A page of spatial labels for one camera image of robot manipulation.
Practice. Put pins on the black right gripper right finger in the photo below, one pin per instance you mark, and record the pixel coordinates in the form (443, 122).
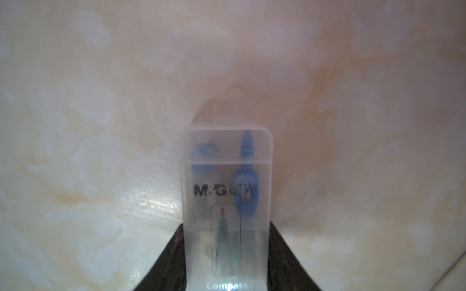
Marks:
(285, 273)

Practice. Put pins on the blue compass set case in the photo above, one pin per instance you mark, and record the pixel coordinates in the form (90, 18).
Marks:
(226, 172)

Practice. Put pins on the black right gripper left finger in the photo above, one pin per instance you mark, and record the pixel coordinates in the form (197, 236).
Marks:
(169, 271)

